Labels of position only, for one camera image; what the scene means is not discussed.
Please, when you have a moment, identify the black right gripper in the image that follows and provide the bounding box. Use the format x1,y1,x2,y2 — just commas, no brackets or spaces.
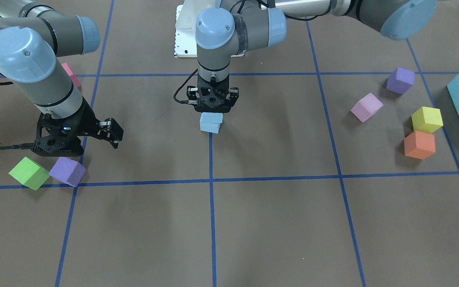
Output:
31,99,124,157

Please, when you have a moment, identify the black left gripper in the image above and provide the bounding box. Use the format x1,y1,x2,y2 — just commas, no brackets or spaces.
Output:
186,76,231,113

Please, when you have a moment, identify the light blue block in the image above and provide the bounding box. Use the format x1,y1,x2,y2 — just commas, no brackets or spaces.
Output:
199,112,224,124
199,121,222,134

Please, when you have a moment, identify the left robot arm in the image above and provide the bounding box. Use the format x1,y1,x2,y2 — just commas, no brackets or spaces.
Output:
173,0,437,113

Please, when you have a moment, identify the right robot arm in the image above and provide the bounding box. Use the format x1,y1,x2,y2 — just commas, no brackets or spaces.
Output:
0,0,124,157

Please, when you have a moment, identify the purple foam block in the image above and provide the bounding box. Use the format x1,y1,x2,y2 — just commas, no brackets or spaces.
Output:
49,157,87,187
386,67,415,95

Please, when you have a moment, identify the magenta foam block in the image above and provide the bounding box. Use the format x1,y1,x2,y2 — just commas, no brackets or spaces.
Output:
62,63,82,89

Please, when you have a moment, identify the green foam block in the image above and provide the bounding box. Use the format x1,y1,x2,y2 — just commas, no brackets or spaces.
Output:
8,157,50,191

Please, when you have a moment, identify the lilac foam block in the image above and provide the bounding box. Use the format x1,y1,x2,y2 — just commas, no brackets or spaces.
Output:
350,93,384,122

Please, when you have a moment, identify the orange foam block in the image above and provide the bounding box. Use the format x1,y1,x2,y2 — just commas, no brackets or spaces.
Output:
403,131,436,160

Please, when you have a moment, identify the yellow foam block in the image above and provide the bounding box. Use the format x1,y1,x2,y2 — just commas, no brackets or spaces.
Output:
410,106,444,134

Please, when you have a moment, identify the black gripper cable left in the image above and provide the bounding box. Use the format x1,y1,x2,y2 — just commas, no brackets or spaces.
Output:
173,69,199,106

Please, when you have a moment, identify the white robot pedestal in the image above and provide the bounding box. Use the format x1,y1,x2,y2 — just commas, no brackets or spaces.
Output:
175,0,236,57

